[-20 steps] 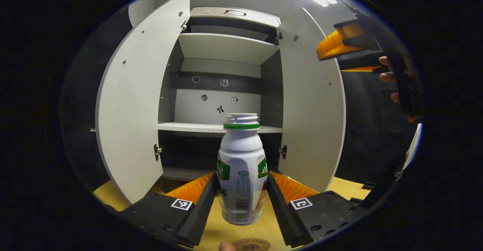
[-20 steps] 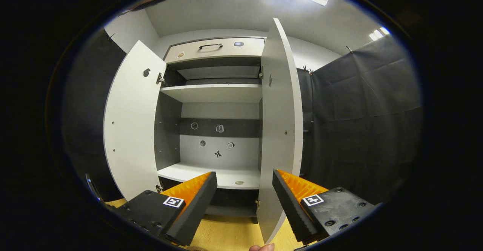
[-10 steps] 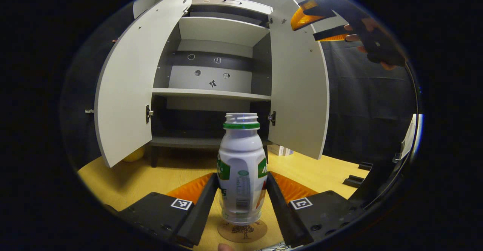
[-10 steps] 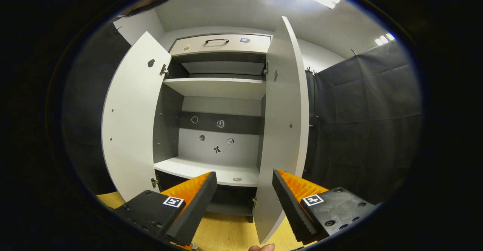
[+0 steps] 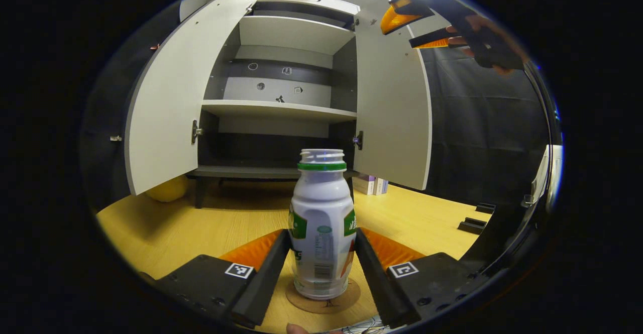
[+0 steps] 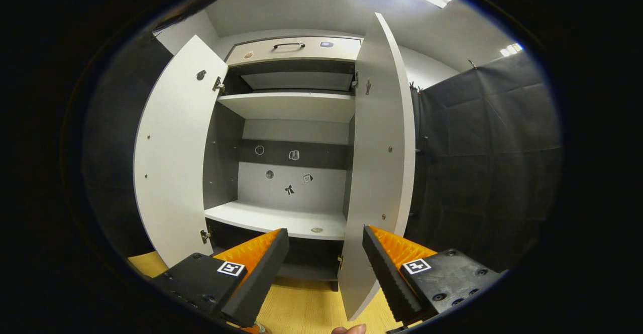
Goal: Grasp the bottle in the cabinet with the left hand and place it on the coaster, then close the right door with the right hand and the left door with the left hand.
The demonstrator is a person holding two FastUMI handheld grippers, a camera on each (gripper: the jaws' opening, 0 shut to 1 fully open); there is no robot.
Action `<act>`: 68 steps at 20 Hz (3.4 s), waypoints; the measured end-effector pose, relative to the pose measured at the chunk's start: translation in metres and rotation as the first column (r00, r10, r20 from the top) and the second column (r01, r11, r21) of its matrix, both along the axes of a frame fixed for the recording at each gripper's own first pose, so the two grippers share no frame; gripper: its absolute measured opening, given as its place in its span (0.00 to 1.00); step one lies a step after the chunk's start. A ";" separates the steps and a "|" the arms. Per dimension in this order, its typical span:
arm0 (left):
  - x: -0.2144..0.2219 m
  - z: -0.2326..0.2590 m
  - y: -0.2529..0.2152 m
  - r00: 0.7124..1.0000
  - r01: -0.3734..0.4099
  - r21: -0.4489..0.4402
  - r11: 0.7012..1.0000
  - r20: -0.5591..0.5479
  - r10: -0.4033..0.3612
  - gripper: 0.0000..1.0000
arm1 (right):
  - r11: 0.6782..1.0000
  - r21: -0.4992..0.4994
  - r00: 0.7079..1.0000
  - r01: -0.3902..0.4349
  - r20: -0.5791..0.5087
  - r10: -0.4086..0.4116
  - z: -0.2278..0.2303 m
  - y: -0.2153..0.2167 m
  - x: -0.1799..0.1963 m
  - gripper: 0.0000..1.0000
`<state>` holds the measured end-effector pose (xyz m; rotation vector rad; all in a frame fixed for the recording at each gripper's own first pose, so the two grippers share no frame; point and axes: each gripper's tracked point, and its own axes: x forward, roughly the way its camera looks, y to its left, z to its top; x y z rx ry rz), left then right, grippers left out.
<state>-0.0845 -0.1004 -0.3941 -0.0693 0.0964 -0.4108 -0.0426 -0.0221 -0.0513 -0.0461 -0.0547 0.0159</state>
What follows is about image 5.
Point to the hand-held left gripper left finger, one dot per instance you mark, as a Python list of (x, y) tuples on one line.
[(263, 284)]

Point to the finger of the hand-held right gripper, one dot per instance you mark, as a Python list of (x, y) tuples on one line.
[(409, 5), (429, 37)]

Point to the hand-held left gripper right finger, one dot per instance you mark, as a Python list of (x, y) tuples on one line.
[(382, 289)]

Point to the round cork coaster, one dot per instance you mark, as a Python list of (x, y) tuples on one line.
[(326, 307)]

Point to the white cabinet door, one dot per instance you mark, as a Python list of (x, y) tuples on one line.
[(171, 103), (392, 108)]

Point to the white plastic bottle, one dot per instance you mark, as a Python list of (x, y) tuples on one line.
[(321, 208)]

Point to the white cabinet drawer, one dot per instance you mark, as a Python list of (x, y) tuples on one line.
[(331, 5)]

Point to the white cabinet shelf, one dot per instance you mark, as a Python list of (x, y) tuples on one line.
[(276, 109), (296, 32)]

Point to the metal door hinge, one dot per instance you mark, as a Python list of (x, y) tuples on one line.
[(196, 132), (357, 140)]

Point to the white grey cabinet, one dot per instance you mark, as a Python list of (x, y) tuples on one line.
[(281, 55)]

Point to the black backdrop cloth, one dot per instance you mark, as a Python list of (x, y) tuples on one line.
[(482, 123)]

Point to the white purple box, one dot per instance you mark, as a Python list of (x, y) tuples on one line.
[(365, 183)]

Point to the black block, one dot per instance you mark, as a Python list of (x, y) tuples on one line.
[(486, 207), (472, 225)]

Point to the yellow ball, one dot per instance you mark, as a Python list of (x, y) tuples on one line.
[(168, 191)]

